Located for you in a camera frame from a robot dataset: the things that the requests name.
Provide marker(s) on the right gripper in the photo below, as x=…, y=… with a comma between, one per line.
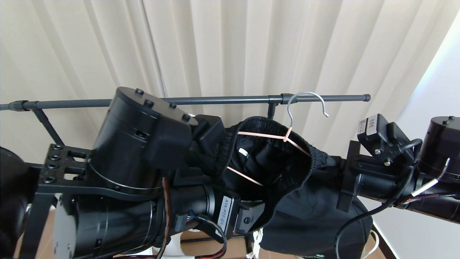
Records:
x=377, y=183

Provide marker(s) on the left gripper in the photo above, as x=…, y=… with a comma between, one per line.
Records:
x=107, y=226

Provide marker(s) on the black garment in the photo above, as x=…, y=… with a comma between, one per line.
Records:
x=316, y=216

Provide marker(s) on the white printed t-shirt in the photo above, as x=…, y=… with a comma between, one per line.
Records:
x=175, y=244

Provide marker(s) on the pink clothes hanger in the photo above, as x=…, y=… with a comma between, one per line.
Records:
x=287, y=137

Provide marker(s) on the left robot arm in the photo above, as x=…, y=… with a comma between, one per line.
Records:
x=136, y=144

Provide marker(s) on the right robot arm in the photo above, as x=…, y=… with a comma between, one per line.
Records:
x=442, y=144

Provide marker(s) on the white laundry basket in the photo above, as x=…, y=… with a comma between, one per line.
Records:
x=375, y=244

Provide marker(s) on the black clothes rack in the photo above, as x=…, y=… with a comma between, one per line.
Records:
x=233, y=99

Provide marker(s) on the beige curtain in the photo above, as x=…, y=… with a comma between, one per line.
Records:
x=251, y=43

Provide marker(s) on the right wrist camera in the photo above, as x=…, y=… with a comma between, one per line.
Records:
x=381, y=136

